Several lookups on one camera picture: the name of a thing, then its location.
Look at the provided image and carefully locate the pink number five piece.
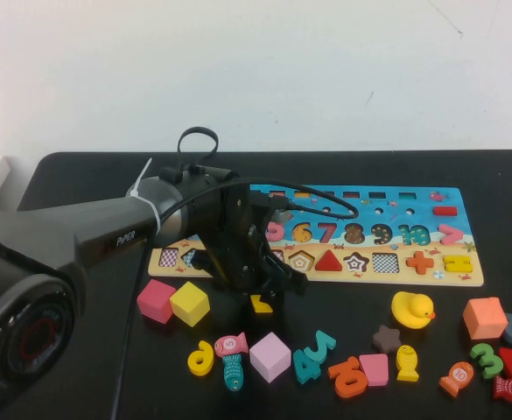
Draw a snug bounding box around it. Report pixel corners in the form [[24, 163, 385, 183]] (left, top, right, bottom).
[[266, 220, 285, 244]]

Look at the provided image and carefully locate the yellow equals piece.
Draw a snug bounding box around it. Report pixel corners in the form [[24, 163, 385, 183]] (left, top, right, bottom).
[[442, 254, 473, 273]]

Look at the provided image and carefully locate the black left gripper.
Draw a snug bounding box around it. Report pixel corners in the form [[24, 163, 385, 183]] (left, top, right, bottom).
[[193, 182, 308, 310]]

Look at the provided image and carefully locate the light pink cube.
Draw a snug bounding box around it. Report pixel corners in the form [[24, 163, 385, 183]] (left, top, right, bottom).
[[249, 331, 292, 384]]

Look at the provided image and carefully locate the salmon orange cube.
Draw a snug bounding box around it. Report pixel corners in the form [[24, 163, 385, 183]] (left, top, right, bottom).
[[462, 297, 509, 341]]

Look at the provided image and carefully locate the orange fish piece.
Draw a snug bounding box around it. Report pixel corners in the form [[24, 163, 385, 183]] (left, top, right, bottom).
[[438, 360, 475, 398]]

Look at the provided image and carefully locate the colourful wooden puzzle board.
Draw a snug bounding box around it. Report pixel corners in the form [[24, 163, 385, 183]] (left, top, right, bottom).
[[147, 185, 487, 288]]

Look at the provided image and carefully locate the pink fish piece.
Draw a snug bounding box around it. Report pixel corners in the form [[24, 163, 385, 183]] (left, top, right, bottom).
[[214, 332, 250, 358]]

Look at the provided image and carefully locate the yellow pentagon piece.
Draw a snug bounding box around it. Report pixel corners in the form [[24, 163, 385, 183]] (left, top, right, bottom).
[[249, 294, 274, 314]]

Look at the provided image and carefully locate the green number three piece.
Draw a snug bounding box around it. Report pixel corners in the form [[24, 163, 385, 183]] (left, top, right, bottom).
[[469, 343, 501, 380]]

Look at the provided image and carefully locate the yellow number six piece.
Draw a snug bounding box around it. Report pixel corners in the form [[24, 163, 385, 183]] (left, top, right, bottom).
[[187, 339, 216, 376]]

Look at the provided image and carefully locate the black camera cable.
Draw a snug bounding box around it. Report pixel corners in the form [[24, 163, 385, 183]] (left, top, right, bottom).
[[109, 176, 361, 420]]

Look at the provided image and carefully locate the brown star piece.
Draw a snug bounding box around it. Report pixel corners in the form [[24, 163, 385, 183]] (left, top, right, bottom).
[[372, 324, 403, 354]]

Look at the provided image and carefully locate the pink trapezoid piece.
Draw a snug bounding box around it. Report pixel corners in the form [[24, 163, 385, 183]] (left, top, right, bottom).
[[359, 353, 390, 388]]

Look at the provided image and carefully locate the yellow cube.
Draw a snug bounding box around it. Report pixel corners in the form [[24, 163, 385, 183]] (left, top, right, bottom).
[[169, 281, 211, 328]]

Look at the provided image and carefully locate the yellow fish piece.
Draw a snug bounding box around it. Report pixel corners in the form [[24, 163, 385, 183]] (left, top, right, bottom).
[[395, 344, 420, 382]]

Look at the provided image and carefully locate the hot pink cube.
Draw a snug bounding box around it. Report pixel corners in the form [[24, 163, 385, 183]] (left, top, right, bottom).
[[136, 279, 178, 325]]

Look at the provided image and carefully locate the black strap loop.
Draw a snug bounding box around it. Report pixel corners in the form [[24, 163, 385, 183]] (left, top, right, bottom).
[[176, 126, 220, 165]]

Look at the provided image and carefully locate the teal fish piece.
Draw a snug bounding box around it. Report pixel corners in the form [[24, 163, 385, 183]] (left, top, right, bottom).
[[221, 353, 244, 392]]

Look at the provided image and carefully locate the yellow rubber duck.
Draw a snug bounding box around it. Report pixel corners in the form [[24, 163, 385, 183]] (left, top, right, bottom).
[[390, 291, 437, 330]]

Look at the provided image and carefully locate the teal number five piece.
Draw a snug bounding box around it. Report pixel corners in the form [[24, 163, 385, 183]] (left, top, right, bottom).
[[310, 330, 338, 364]]

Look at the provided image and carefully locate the white zip tie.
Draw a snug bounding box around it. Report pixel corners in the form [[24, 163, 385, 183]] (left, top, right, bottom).
[[126, 157, 160, 233]]

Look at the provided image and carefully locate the pink greater-than piece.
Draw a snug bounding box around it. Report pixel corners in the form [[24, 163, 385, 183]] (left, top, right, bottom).
[[438, 223, 465, 246]]

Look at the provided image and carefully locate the red triangle piece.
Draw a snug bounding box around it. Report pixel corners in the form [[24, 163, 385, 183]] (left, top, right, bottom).
[[314, 251, 348, 272]]

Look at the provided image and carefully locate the teal number four piece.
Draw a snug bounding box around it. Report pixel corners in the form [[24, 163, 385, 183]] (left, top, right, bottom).
[[292, 347, 322, 385]]

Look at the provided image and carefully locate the orange plus piece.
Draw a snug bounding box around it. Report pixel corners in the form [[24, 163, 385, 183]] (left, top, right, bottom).
[[405, 251, 435, 276]]

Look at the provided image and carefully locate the orange number six piece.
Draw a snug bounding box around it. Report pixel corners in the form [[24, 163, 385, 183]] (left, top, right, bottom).
[[327, 356, 361, 399]]

